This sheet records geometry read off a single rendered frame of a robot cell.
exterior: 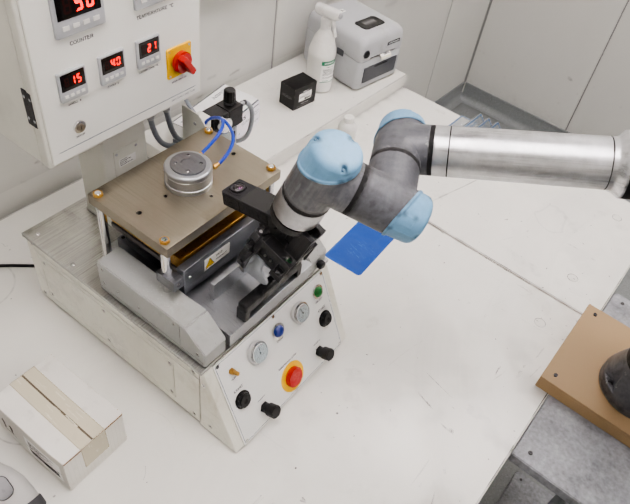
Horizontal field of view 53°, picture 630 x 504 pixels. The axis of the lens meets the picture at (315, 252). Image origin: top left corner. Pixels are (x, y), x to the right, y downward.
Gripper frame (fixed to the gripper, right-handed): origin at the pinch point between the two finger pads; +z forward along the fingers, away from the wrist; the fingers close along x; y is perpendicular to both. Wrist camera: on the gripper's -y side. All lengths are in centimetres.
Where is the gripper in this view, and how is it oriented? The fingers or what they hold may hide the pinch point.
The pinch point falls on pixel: (245, 264)
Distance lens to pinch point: 109.0
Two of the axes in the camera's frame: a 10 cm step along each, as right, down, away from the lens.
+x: 6.0, -5.2, 6.1
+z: -3.8, 4.8, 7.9
